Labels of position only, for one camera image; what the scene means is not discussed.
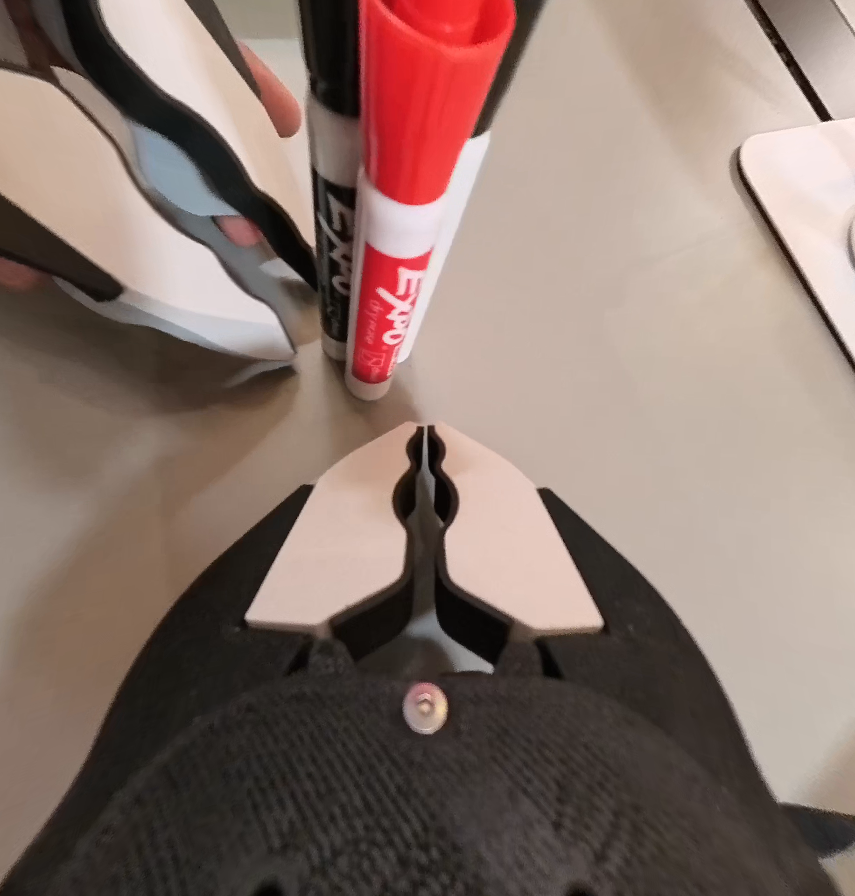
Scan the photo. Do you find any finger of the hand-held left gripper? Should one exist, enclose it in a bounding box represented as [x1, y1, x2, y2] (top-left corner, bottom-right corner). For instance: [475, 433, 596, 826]
[0, 62, 297, 363]
[69, 0, 318, 289]

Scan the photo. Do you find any paper in plastic sleeve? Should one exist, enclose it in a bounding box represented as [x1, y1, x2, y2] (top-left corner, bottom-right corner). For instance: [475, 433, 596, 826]
[764, 0, 855, 120]

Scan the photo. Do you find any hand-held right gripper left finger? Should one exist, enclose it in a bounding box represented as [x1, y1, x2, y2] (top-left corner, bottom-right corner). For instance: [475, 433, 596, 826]
[244, 422, 427, 660]

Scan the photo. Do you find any red dry erase marker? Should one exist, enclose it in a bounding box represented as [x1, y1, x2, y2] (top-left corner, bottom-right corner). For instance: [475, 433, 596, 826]
[343, 0, 518, 402]

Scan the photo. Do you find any person's left hand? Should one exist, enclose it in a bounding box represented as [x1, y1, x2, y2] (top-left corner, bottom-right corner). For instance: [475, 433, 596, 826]
[0, 41, 306, 291]

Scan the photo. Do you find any white stand base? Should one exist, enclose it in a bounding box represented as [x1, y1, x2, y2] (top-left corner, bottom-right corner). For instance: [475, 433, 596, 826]
[732, 118, 855, 407]

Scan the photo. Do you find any black dry erase marker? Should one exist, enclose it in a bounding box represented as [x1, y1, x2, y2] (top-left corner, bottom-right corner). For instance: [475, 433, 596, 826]
[399, 0, 545, 366]
[298, 0, 364, 362]

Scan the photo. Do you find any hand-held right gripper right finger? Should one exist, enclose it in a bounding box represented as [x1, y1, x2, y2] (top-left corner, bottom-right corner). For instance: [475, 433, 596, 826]
[426, 421, 605, 664]

